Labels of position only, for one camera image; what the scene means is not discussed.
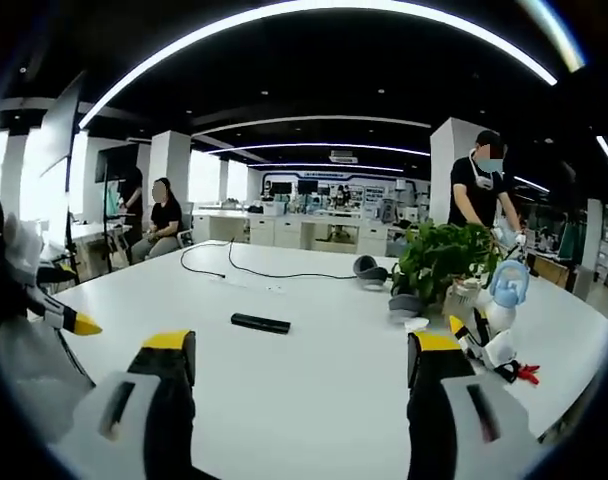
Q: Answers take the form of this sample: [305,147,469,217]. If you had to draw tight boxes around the grey earmuff headphones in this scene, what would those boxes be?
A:
[352,254,390,292]

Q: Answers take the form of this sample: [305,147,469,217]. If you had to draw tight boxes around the grey fabric pouch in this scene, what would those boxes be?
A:
[387,293,428,322]

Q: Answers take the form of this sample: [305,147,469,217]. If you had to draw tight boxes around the spare hand-held gripper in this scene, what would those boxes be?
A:
[447,313,541,387]

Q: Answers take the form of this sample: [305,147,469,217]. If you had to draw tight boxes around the black remote control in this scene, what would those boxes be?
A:
[230,312,292,336]

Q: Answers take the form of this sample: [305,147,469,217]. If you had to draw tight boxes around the white cabinet counter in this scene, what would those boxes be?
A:
[191,208,401,257]

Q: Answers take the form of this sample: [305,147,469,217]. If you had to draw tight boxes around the white cloth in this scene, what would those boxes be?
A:
[0,319,96,444]

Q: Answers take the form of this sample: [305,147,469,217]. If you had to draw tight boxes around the black wall monitor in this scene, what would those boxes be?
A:
[94,144,138,184]

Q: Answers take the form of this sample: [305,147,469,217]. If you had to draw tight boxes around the green potted plant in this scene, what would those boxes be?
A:
[390,219,504,316]

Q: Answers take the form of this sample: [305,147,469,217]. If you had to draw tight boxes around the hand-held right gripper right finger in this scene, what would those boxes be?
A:
[406,330,541,480]

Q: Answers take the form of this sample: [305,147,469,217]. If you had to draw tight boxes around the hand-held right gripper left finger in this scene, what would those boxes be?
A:
[48,329,198,480]

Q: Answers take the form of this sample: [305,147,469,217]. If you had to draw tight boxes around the grey office chair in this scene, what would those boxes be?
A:
[175,201,196,250]

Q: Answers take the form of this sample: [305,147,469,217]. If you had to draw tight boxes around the curved ceiling light strip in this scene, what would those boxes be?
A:
[78,0,559,130]

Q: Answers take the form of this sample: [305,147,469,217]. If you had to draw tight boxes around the black cable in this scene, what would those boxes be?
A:
[180,238,359,281]

